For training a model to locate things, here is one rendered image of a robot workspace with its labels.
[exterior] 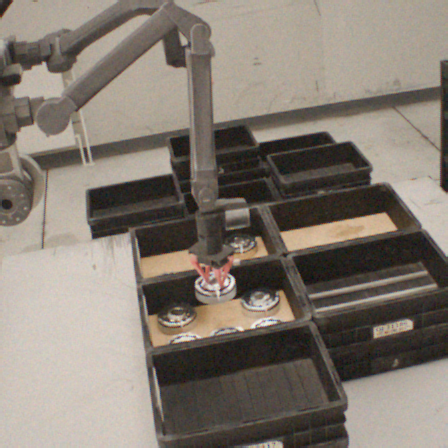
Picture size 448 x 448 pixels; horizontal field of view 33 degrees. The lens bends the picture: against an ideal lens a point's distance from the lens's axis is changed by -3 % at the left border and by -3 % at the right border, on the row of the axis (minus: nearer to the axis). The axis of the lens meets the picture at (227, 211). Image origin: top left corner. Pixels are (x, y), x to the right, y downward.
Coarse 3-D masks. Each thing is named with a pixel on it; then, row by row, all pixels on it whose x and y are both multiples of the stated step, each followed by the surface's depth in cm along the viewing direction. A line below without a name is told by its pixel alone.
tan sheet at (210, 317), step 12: (204, 312) 204; (216, 312) 204; (228, 312) 203; (240, 312) 203; (288, 312) 200; (156, 324) 202; (204, 324) 200; (216, 324) 199; (228, 324) 199; (240, 324) 198; (252, 324) 197; (156, 336) 197; (168, 336) 197; (204, 336) 195
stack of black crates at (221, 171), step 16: (224, 128) 375; (240, 128) 376; (176, 144) 374; (224, 144) 378; (240, 144) 380; (256, 144) 353; (176, 160) 374; (224, 160) 352; (240, 160) 353; (256, 160) 355; (224, 176) 354; (240, 176) 356; (256, 176) 359
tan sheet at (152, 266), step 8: (256, 240) 234; (264, 248) 229; (152, 256) 232; (160, 256) 232; (168, 256) 231; (176, 256) 231; (184, 256) 230; (192, 256) 230; (256, 256) 226; (144, 264) 229; (152, 264) 228; (160, 264) 228; (168, 264) 227; (176, 264) 227; (184, 264) 226; (200, 264) 225; (144, 272) 225; (152, 272) 225; (160, 272) 224
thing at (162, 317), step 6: (168, 306) 204; (174, 306) 203; (180, 306) 203; (186, 306) 202; (192, 306) 202; (162, 312) 202; (186, 312) 200; (192, 312) 200; (162, 318) 199; (168, 318) 198; (186, 318) 198; (192, 318) 197; (162, 324) 197; (168, 324) 196; (174, 324) 196; (180, 324) 196
